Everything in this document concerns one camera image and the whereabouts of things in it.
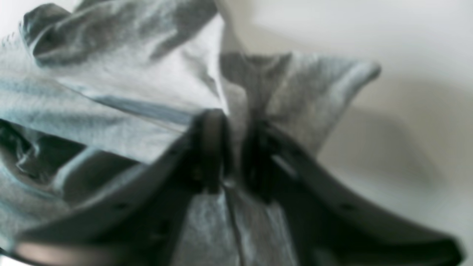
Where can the grey printed T-shirt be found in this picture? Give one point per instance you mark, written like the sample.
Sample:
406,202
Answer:
90,97

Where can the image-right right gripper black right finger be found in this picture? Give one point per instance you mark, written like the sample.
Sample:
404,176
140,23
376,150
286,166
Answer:
329,224

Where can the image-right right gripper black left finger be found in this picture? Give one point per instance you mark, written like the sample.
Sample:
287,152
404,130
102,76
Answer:
139,224

